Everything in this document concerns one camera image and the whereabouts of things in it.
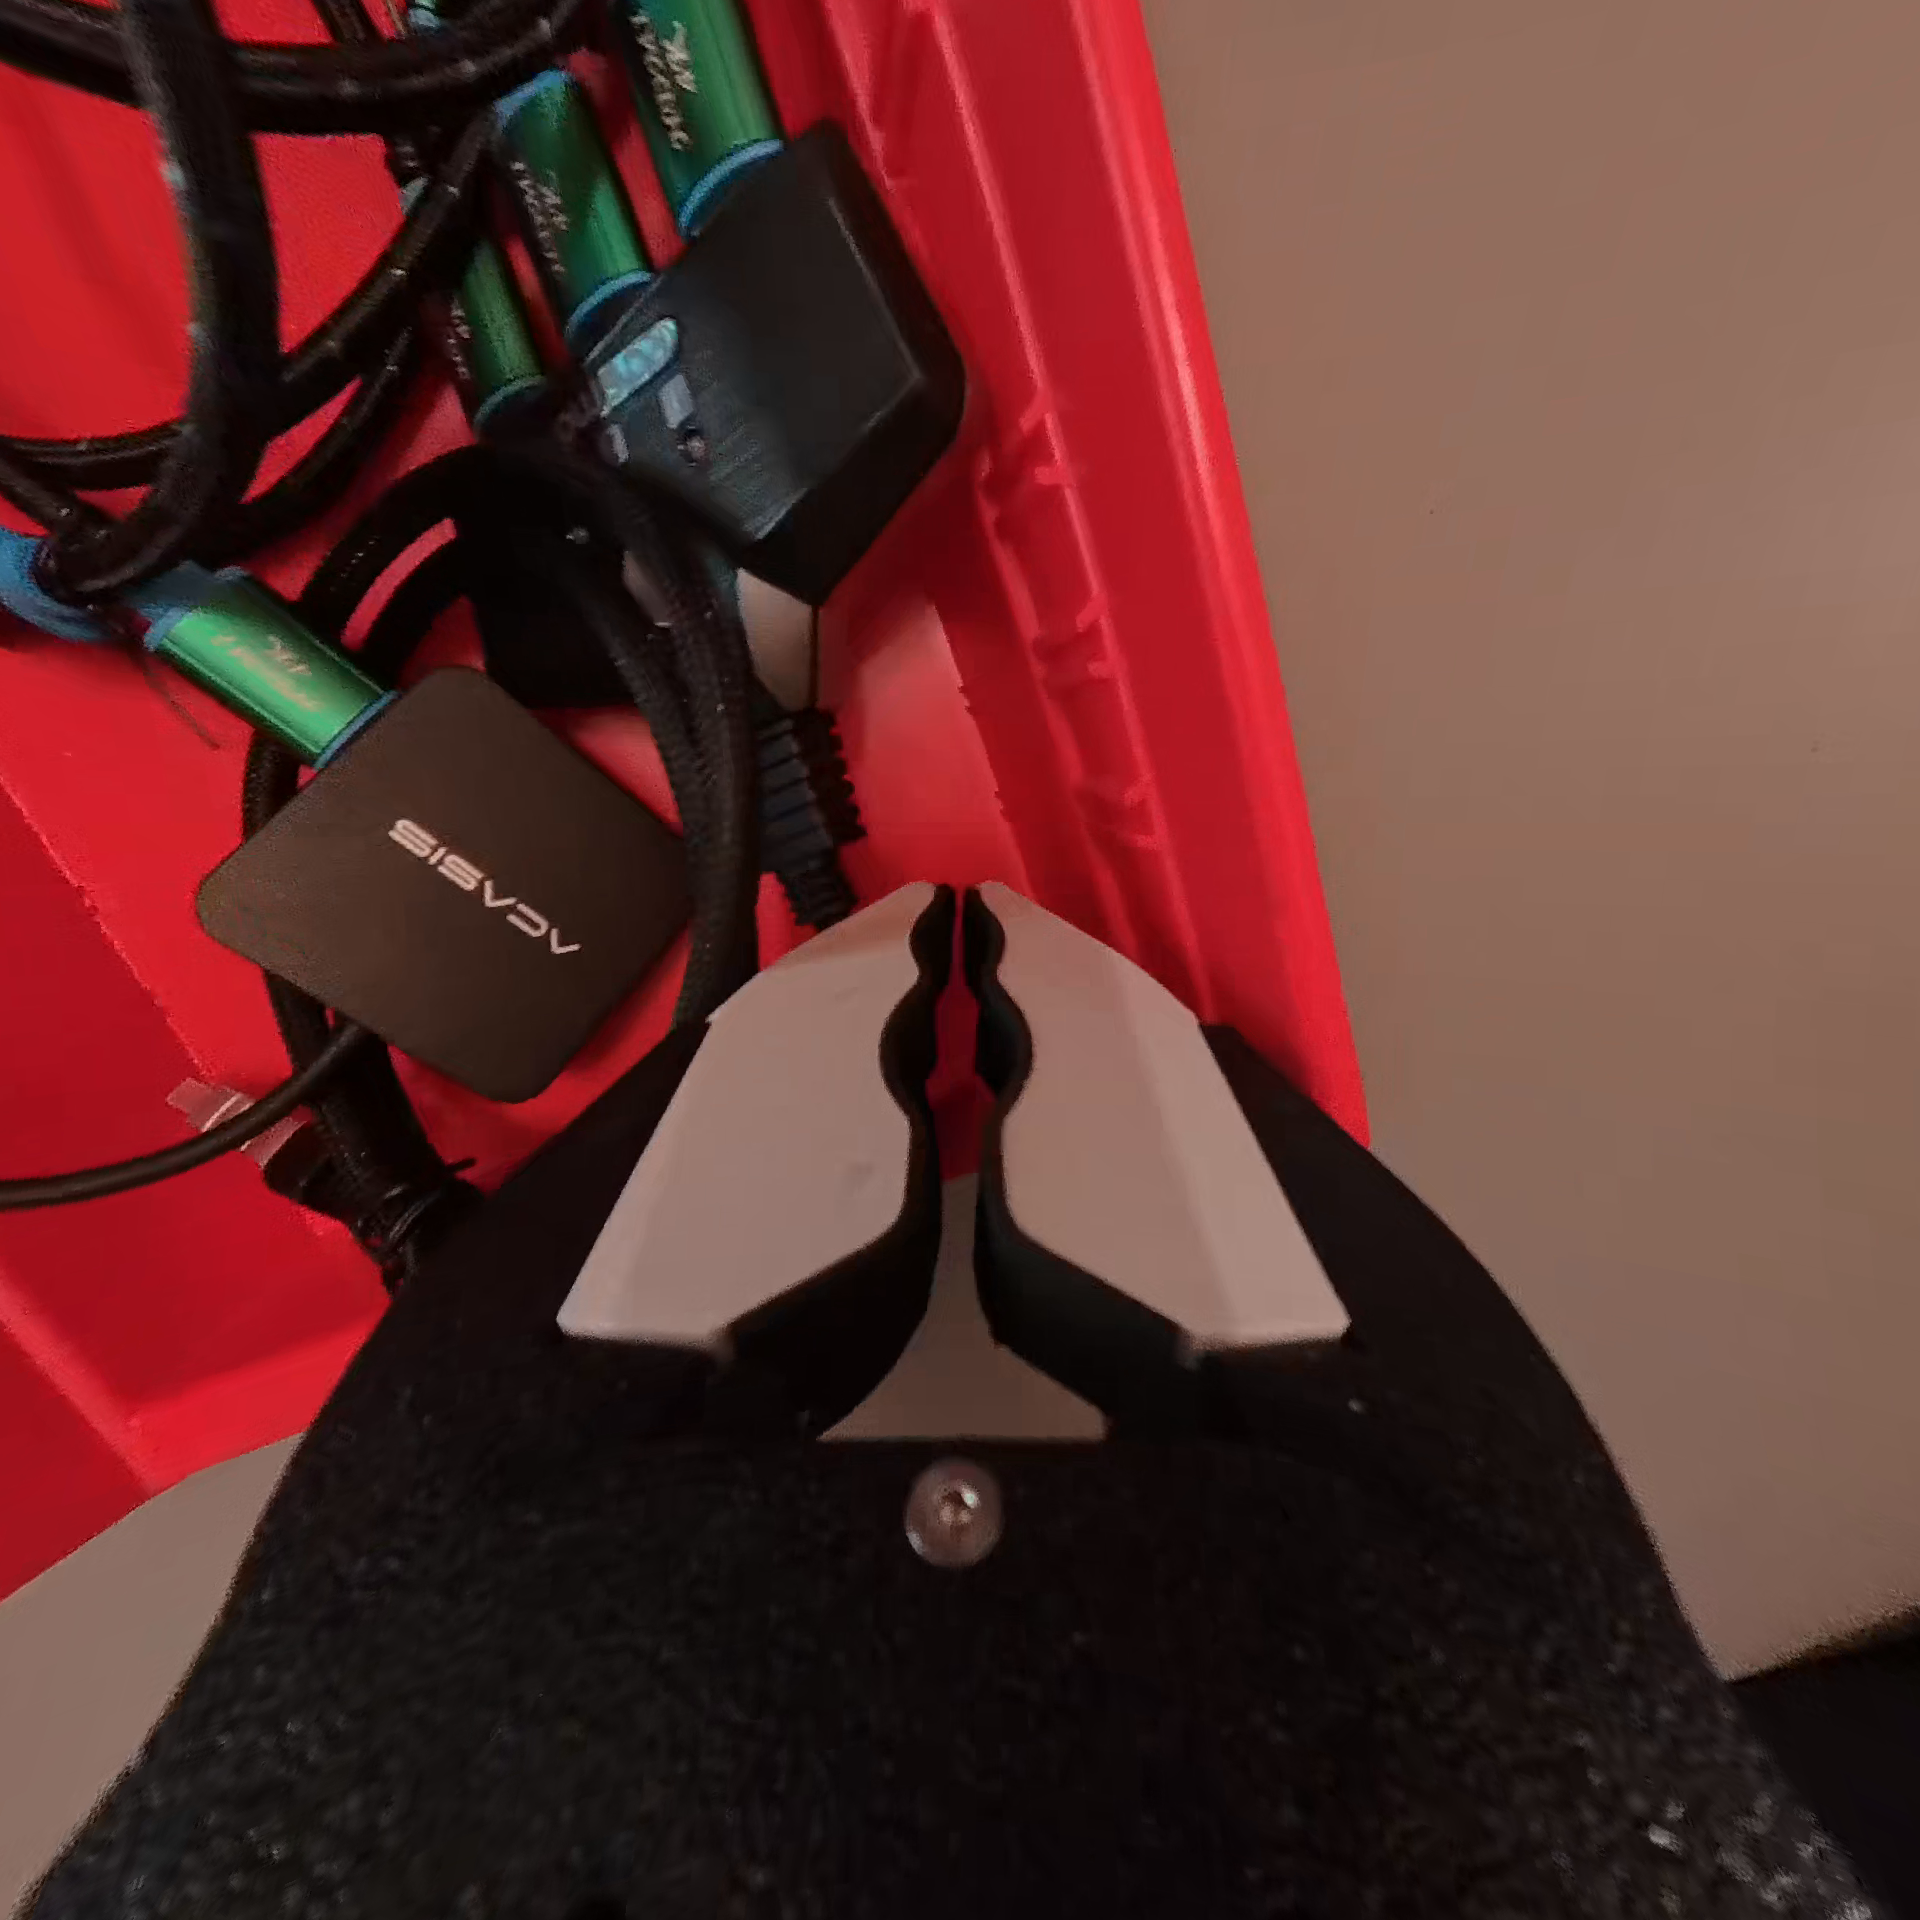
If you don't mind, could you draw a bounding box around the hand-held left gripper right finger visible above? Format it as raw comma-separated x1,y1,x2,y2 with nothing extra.
959,880,1355,1422

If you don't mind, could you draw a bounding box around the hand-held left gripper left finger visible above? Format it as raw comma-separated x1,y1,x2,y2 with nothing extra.
555,880,959,1438

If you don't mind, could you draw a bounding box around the black USB hub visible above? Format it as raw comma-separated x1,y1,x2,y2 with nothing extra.
197,667,698,1108

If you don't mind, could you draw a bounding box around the thin black hub cable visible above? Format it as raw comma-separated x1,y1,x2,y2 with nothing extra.
0,1019,374,1215

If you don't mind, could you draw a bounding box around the red plastic bin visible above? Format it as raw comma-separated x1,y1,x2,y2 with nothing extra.
0,0,1372,1599

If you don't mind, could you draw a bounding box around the grey desk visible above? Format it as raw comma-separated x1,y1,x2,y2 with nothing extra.
0,0,1920,1876

